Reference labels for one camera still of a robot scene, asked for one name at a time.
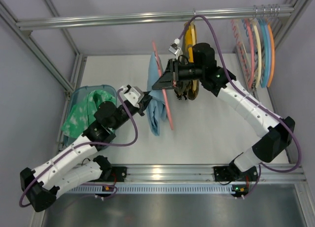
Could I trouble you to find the metal hanging rail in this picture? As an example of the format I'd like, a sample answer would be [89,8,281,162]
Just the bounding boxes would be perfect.
[16,4,294,31]

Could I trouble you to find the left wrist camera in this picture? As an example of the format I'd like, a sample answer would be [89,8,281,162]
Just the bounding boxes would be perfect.
[120,85,144,108]

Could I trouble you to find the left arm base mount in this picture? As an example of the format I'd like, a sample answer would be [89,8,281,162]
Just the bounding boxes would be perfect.
[107,166,127,183]

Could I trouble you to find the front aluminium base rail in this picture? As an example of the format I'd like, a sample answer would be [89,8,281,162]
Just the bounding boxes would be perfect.
[98,163,307,183]

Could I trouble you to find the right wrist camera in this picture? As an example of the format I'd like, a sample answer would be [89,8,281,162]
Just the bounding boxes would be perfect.
[168,38,182,58]

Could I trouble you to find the slotted cable duct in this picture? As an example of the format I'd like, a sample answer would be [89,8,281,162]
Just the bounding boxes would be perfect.
[67,184,247,195]

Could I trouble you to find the green tie-dye garment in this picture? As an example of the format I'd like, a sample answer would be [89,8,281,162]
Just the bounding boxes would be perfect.
[62,90,117,138]

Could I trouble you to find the light blue trousers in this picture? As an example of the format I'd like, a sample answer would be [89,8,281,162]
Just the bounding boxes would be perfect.
[146,52,167,136]

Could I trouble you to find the aluminium frame left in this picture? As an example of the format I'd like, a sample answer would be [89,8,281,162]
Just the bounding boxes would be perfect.
[0,0,76,145]

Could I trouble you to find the teal plastic basket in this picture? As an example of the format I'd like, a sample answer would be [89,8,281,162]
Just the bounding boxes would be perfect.
[63,85,117,146]

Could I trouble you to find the cream empty hanger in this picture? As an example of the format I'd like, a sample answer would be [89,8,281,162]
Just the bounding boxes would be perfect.
[251,19,262,88]

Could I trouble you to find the orange empty hanger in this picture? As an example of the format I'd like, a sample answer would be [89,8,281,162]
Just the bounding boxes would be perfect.
[267,24,275,87]

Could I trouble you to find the camouflage yellow trousers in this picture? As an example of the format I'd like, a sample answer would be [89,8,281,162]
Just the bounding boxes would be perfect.
[174,23,199,100]

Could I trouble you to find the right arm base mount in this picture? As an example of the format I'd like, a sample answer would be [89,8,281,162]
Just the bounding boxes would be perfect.
[213,165,235,185]

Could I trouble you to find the teal empty hanger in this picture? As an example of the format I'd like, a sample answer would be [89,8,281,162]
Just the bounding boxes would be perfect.
[258,19,271,88]

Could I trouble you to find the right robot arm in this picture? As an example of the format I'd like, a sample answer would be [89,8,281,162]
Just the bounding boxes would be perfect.
[152,43,295,174]

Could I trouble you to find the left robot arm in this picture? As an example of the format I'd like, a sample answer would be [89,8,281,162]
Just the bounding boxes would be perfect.
[19,86,152,212]

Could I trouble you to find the aluminium frame right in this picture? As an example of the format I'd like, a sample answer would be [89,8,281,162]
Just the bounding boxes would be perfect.
[233,0,315,166]

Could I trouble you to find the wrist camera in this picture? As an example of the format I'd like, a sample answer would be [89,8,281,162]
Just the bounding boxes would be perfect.
[120,85,144,108]
[168,38,182,58]

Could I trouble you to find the aluminium frame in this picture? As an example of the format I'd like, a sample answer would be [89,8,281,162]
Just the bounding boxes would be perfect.
[0,0,76,145]
[233,0,315,166]

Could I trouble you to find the pink clothes hanger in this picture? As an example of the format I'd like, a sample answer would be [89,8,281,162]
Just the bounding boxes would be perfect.
[152,40,174,130]

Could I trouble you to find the coloured spiral hanger rack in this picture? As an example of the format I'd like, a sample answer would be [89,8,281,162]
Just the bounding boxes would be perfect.
[230,19,251,80]

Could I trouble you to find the pink empty hanger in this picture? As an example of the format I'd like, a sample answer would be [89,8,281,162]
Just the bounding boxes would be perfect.
[245,19,255,88]

